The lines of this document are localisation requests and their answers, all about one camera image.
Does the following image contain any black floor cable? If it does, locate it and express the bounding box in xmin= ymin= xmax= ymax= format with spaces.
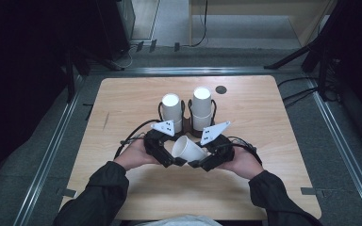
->
xmin=276 ymin=76 xmax=319 ymax=89
xmin=282 ymin=87 xmax=319 ymax=109

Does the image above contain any person's grey shirt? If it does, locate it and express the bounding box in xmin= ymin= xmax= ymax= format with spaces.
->
xmin=135 ymin=214 xmax=224 ymax=226

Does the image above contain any black hanging cable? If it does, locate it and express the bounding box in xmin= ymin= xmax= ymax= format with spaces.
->
xmin=189 ymin=0 xmax=209 ymax=48

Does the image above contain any dark brown cup holder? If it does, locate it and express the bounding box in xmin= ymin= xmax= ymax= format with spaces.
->
xmin=157 ymin=98 xmax=218 ymax=139

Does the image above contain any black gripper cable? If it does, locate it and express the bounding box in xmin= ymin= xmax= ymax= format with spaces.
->
xmin=113 ymin=118 xmax=162 ymax=159
xmin=227 ymin=135 xmax=263 ymax=166

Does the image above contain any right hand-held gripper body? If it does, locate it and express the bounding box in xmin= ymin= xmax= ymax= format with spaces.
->
xmin=199 ymin=121 xmax=236 ymax=165

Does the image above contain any light wooden furniture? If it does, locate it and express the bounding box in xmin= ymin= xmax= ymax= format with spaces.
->
xmin=188 ymin=0 xmax=338 ymax=48

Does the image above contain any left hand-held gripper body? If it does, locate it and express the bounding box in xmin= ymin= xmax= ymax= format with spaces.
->
xmin=142 ymin=120 xmax=176 ymax=156

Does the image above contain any black equipment cabinet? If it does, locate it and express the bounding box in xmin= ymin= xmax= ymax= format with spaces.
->
xmin=84 ymin=0 xmax=136 ymax=60

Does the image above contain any single white paper cup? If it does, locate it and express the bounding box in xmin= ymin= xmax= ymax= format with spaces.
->
xmin=171 ymin=135 xmax=209 ymax=163

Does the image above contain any grey tape piece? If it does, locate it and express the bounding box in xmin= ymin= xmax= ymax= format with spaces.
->
xmin=300 ymin=186 xmax=318 ymax=196
xmin=56 ymin=187 xmax=77 ymax=199

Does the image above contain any metal floor rail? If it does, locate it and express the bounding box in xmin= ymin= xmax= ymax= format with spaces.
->
xmin=88 ymin=66 xmax=309 ymax=76
xmin=12 ymin=74 xmax=86 ymax=226
xmin=305 ymin=76 xmax=362 ymax=225

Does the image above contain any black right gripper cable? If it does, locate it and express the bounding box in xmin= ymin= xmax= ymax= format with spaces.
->
xmin=227 ymin=135 xmax=263 ymax=166

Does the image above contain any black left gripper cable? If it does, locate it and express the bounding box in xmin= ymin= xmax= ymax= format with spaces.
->
xmin=113 ymin=118 xmax=162 ymax=159

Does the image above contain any person's right hand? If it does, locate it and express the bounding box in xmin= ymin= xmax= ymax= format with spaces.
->
xmin=216 ymin=146 xmax=266 ymax=181

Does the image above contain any stack of white paper cups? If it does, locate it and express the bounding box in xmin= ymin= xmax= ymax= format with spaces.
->
xmin=190 ymin=87 xmax=213 ymax=132
xmin=160 ymin=92 xmax=184 ymax=135

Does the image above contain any person's left hand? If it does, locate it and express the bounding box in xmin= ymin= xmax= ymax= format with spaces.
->
xmin=112 ymin=138 xmax=162 ymax=172

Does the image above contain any black tripod stand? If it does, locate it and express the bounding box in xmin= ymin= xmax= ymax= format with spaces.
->
xmin=263 ymin=31 xmax=337 ymax=102

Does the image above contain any black metal stand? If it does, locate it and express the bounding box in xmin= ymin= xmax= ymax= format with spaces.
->
xmin=64 ymin=46 xmax=125 ymax=103

